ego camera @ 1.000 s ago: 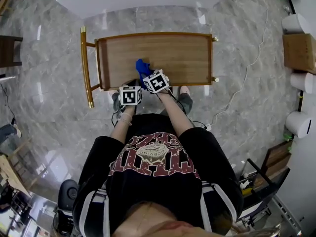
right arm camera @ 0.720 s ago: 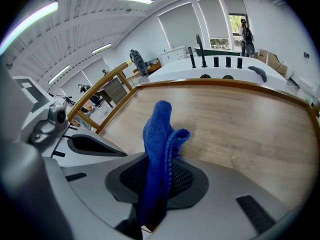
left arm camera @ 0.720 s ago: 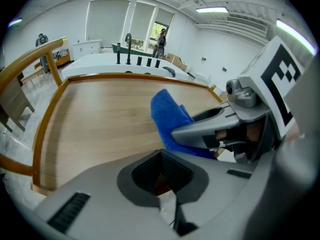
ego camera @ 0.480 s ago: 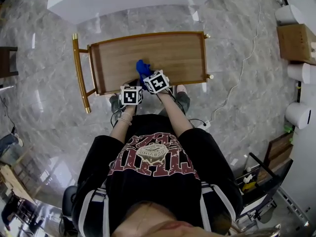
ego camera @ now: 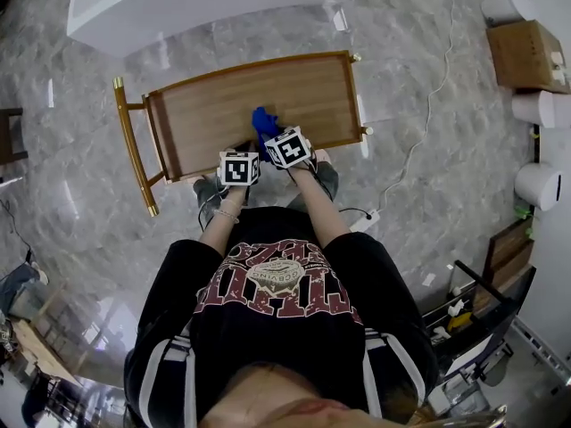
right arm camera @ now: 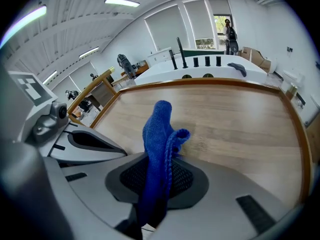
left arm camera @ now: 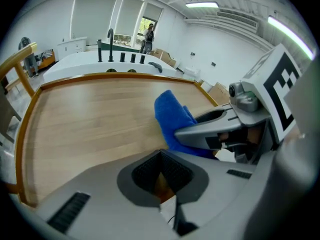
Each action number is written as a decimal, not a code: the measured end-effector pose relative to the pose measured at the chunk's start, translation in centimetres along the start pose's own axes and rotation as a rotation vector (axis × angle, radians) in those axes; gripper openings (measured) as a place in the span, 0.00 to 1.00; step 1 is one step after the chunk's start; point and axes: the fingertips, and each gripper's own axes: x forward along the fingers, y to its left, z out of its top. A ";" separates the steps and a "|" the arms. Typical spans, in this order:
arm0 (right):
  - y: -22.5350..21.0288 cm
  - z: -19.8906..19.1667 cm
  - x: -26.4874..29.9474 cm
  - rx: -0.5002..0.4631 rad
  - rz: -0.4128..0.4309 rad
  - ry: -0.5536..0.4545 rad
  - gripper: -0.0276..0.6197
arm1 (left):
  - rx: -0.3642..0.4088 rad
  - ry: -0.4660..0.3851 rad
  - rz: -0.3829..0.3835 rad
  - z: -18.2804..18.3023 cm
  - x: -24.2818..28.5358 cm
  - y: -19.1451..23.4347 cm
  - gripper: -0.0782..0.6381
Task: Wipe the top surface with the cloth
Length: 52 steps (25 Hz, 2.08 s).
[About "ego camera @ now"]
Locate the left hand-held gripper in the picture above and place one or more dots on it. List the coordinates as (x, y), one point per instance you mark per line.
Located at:
(238, 170)

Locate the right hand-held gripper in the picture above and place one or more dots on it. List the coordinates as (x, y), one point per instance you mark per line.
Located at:
(289, 150)

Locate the blue cloth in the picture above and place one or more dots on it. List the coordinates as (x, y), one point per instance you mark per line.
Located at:
(263, 123)

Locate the person's left forearm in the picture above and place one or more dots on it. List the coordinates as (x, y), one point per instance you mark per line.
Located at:
(218, 230)

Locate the person's right forearm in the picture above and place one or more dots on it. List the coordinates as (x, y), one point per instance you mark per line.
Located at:
(321, 212)

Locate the person's right leg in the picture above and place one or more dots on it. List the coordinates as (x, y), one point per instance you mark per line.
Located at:
(328, 178)

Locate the white power strip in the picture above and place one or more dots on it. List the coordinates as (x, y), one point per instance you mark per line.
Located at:
(366, 221)

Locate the white rectangular bathtub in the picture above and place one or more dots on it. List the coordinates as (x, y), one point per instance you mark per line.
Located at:
(201, 11)

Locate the person's black printed t-shirt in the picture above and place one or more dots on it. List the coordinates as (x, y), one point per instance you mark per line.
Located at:
(276, 350)

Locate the dark wooden side table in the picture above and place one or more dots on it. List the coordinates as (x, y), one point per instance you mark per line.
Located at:
(9, 136)

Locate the wooden slat stand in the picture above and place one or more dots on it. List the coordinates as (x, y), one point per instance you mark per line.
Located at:
(508, 248)

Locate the person's chin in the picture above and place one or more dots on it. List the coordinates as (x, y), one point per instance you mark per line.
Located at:
(285, 399)

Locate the closed cardboard box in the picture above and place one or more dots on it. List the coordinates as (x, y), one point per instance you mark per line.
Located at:
(526, 56)

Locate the white round bin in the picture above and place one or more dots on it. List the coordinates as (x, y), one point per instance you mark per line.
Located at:
(506, 7)

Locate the light wooden table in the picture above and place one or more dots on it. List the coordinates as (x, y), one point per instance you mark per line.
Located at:
(40, 350)

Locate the black metal frame vanity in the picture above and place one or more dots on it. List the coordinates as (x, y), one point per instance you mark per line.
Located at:
(486, 328)

